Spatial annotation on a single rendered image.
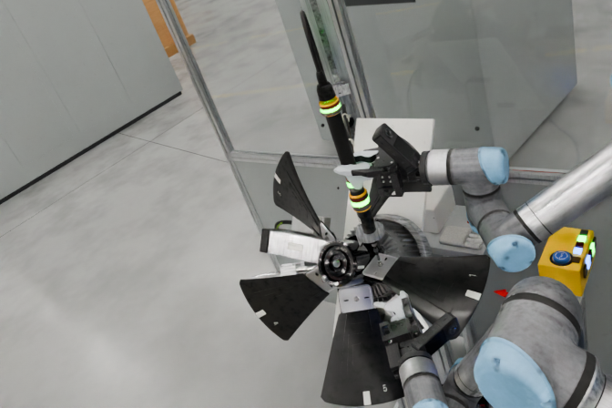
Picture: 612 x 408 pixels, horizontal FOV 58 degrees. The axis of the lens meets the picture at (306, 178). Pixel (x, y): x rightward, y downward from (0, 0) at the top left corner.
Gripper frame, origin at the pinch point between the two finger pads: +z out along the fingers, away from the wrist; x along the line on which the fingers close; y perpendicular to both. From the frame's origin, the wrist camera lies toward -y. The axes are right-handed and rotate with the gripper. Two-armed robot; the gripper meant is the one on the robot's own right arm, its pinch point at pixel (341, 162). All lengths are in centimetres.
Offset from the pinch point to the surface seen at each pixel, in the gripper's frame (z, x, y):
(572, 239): -44, 26, 43
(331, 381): 10, -22, 51
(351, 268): 3.6, -4.7, 28.2
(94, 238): 321, 136, 151
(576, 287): -45, 14, 49
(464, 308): -23.8, -9.2, 34.0
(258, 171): 96, 89, 60
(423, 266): -12.6, 0.9, 31.6
